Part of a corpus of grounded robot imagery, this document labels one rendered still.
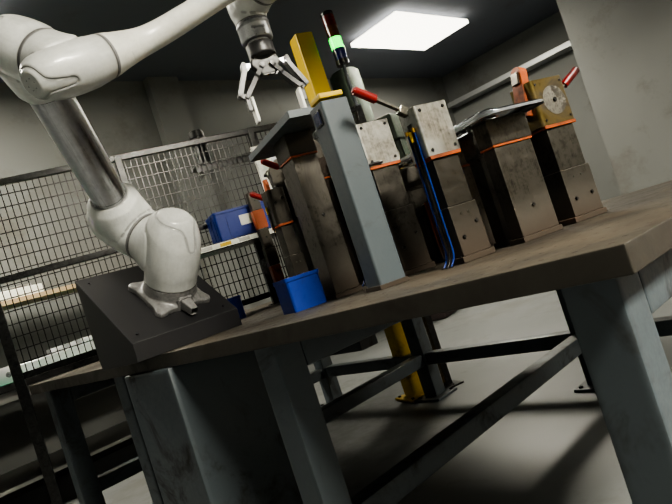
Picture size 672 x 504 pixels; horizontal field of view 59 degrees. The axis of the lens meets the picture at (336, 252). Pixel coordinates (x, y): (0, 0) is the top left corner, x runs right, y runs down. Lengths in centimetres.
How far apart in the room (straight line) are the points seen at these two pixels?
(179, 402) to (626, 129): 523
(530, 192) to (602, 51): 494
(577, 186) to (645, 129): 464
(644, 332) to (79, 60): 115
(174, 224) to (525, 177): 93
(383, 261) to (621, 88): 508
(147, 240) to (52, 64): 59
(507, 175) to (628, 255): 64
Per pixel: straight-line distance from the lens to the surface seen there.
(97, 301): 185
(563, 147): 157
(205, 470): 174
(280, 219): 192
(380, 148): 157
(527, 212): 141
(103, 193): 176
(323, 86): 324
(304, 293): 152
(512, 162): 142
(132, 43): 148
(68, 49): 140
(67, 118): 161
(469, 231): 134
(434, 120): 136
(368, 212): 133
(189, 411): 171
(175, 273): 175
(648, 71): 618
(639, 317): 89
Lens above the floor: 78
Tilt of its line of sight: 1 degrees up
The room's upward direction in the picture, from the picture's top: 18 degrees counter-clockwise
